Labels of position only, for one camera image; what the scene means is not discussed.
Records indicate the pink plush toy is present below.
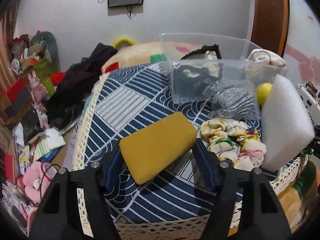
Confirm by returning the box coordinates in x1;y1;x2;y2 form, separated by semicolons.
22;161;57;204

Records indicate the yellow sponge block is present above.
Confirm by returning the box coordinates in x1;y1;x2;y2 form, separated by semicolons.
119;112;197;185

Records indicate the blue patterned tablecloth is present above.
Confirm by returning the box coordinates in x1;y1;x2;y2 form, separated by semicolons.
71;62;316;240

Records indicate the grey-green cushion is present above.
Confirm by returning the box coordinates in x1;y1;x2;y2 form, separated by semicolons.
28;31;59;63

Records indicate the pink bunny doll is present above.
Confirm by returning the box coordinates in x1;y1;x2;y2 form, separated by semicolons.
27;70;48;113

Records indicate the black clothing pile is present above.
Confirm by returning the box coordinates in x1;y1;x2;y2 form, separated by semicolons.
45;43;118;130

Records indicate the grey striped knit cloth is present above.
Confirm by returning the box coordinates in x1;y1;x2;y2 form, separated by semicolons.
210;85;256;120

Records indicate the yellow floral scrunchie cloth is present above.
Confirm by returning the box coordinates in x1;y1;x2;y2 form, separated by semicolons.
200;118;267;171

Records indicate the yellow ball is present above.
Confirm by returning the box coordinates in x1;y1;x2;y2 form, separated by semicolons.
255;83;272;107

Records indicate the black and cream fabric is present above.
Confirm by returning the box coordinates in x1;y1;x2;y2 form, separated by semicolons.
170;44;223;102

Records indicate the white foam block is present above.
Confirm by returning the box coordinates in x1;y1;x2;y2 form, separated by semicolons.
261;75;315;172

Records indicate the white cloth on bin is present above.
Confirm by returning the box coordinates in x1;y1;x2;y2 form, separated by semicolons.
246;49;286;68

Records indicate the clear plastic storage bin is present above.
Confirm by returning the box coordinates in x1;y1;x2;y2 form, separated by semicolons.
160;33;287;120

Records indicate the brown wooden door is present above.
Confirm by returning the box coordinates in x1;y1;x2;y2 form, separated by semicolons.
251;0;290;56

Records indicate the large cream plush toy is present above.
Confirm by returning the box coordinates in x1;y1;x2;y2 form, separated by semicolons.
101;41;202;74

